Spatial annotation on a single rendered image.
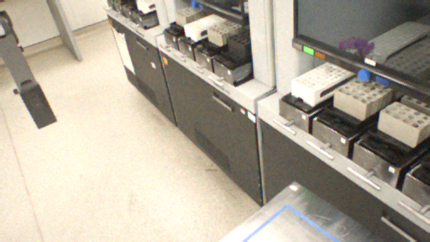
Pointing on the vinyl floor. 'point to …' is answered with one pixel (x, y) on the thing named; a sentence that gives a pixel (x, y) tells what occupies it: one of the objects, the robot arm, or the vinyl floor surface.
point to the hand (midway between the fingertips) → (35, 101)
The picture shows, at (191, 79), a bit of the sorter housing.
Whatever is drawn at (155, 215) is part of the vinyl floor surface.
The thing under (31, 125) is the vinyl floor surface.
